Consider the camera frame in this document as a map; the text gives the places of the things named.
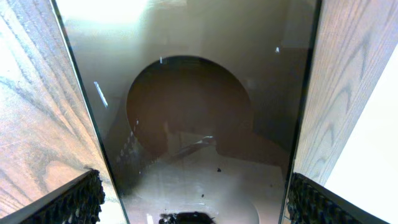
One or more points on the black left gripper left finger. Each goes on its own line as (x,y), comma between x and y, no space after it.
(78,201)

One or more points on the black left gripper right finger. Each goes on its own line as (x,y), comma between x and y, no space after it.
(311,203)

